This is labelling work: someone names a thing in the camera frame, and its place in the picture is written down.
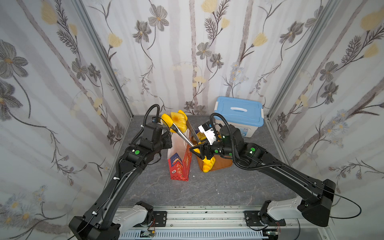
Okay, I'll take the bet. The red paper gift bag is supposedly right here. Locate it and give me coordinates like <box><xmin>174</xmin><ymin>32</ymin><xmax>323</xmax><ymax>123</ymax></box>
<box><xmin>167</xmin><ymin>133</ymin><xmax>192</xmax><ymax>182</ymax></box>

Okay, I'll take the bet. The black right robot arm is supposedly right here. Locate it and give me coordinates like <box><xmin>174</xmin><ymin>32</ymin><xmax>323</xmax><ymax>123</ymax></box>
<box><xmin>190</xmin><ymin>113</ymin><xmax>336</xmax><ymax>227</ymax></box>

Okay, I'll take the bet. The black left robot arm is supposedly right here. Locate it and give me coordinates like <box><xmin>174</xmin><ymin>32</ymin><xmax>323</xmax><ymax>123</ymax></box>
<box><xmin>69</xmin><ymin>104</ymin><xmax>172</xmax><ymax>240</ymax></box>

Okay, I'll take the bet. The brown wooden tray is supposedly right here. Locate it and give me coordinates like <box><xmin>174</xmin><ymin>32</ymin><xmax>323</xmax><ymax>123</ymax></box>
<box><xmin>191</xmin><ymin>149</ymin><xmax>233</xmax><ymax>173</ymax></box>

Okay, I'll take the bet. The blue lid storage box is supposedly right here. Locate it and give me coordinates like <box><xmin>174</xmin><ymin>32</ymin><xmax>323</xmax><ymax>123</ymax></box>
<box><xmin>214</xmin><ymin>97</ymin><xmax>264</xmax><ymax>138</ymax></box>

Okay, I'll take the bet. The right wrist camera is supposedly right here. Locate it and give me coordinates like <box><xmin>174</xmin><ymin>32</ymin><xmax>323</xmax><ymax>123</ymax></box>
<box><xmin>198</xmin><ymin>121</ymin><xmax>217</xmax><ymax>145</ymax></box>

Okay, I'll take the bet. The aluminium frame rail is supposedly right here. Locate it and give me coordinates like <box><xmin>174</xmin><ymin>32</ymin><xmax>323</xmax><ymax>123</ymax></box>
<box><xmin>114</xmin><ymin>206</ymin><xmax>335</xmax><ymax>240</ymax></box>

